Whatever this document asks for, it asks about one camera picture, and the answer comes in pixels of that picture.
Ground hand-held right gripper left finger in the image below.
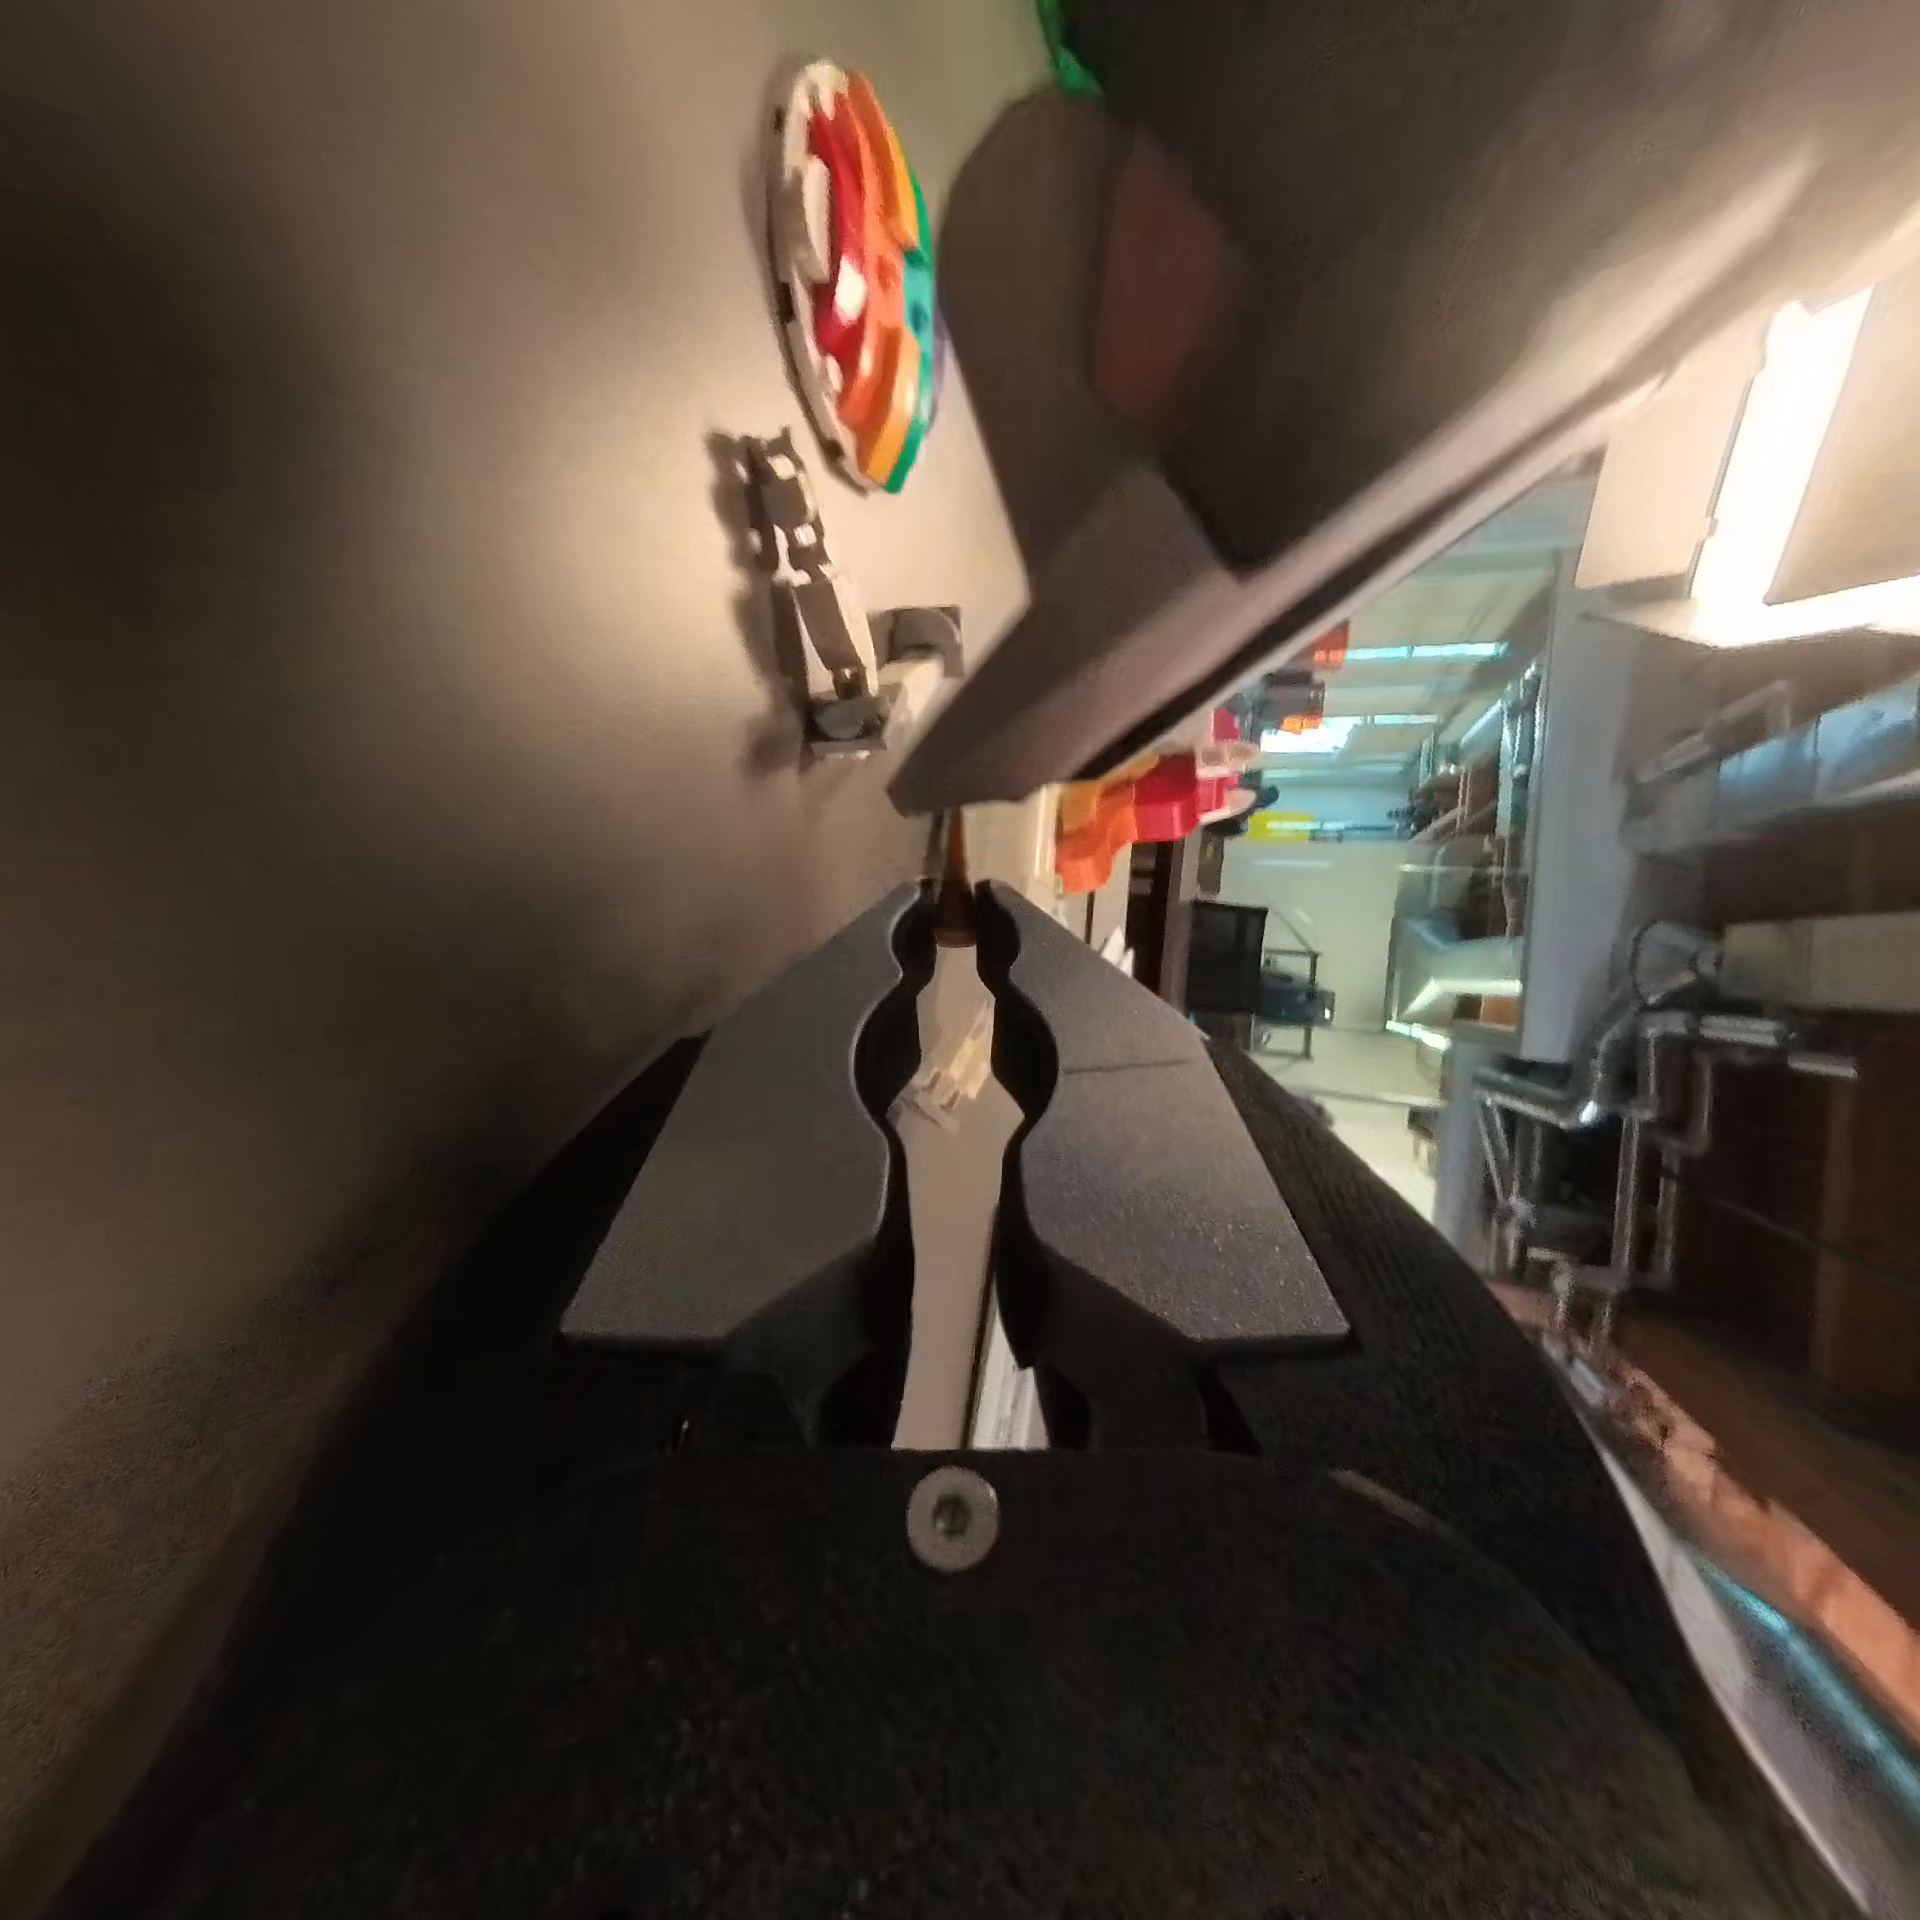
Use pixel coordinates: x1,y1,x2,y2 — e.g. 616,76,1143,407
559,883,923,1404

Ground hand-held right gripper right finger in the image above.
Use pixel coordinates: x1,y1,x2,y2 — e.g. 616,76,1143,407
976,883,1351,1392

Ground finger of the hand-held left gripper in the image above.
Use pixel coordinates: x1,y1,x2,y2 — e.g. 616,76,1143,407
937,0,1920,583
885,376,1670,824

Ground white lego unicorn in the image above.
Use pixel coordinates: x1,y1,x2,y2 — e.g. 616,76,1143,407
896,705,1264,1133

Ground white lego leg assembly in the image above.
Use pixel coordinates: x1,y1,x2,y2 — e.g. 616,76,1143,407
711,431,964,767

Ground gold lego horn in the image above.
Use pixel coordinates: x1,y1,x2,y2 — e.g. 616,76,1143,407
925,808,981,952

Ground rainbow lego disc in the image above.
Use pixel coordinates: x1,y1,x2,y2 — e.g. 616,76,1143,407
763,57,944,499

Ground person's left hand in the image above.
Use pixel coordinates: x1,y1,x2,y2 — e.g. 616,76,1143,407
1088,141,1249,444

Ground white studio light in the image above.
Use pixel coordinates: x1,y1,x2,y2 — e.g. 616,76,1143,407
1572,276,1920,611

